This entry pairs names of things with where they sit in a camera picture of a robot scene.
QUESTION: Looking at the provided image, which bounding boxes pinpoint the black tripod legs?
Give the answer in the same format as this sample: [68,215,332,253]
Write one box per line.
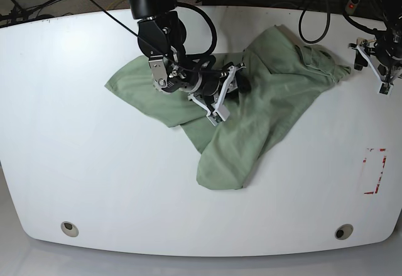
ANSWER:
[0,0,92,27]

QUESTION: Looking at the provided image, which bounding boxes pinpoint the red tape rectangle marking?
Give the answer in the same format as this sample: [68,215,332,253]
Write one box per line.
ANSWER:
[360,148,387,196]

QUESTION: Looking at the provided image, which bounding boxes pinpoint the left table grommet hole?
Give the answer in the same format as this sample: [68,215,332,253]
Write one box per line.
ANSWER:
[60,221,79,238]

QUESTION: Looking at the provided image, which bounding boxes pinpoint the right table grommet hole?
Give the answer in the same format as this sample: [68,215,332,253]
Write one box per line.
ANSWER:
[335,224,354,240]

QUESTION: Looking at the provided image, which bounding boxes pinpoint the black power strip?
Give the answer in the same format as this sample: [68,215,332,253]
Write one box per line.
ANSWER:
[345,0,361,16]

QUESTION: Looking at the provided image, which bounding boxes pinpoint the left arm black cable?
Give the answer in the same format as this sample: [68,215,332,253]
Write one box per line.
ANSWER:
[298,0,390,44]

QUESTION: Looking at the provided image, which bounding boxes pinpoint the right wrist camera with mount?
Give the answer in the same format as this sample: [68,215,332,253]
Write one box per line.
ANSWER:
[187,63,247,127]

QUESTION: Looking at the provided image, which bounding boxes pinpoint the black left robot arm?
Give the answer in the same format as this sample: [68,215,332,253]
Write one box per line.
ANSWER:
[367,0,401,83]

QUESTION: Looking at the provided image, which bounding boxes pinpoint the yellow cable on floor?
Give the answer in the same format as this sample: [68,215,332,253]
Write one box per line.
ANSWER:
[108,0,129,11]

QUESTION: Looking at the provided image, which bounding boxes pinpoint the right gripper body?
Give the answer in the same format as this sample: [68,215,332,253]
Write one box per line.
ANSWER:
[196,74,241,103]

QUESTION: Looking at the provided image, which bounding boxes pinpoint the table grommet hole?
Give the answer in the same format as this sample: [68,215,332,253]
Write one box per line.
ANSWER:
[335,224,354,240]
[60,221,79,238]

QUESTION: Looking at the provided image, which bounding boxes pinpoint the green T-shirt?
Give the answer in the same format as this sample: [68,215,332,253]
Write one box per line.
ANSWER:
[106,26,351,190]

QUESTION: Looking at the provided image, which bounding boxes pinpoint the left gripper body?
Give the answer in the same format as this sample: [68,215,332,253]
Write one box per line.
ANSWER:
[374,35,401,78]

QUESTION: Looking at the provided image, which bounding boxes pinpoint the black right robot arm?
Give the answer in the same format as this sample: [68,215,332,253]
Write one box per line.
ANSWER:
[129,0,251,113]

